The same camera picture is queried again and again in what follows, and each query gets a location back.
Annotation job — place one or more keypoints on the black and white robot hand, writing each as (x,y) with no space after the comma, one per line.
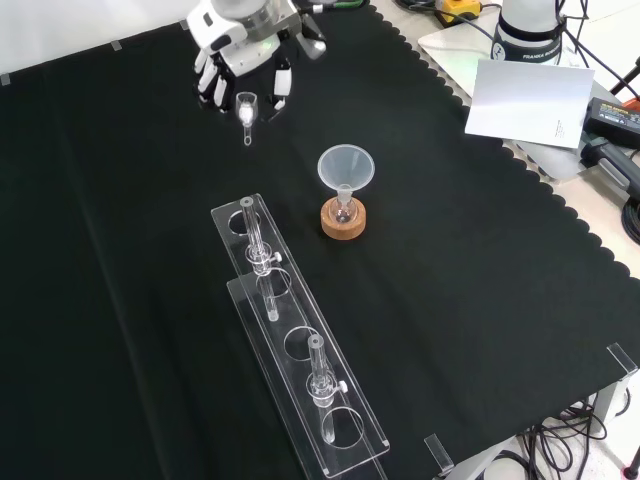
(240,50)

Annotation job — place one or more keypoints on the translucent plastic funnel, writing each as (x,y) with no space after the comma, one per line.
(347,167)

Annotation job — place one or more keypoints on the small glass round-bottom flask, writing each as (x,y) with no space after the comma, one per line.
(344,214)

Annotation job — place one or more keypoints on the clear acrylic funnel stand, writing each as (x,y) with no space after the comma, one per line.
(310,360)

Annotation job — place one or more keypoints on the grey tape strip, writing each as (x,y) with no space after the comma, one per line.
(5,80)
(116,46)

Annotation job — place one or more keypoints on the yellow stop button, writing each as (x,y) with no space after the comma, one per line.
(460,7)

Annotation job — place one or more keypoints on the black bench cloth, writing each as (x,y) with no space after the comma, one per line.
(450,260)

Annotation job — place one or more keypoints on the black power adapter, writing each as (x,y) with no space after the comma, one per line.
(612,114)

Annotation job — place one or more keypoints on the black power plug block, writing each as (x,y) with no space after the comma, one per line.
(615,160)

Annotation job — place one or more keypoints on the clear cloth clamp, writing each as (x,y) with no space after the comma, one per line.
(438,452)
(622,357)

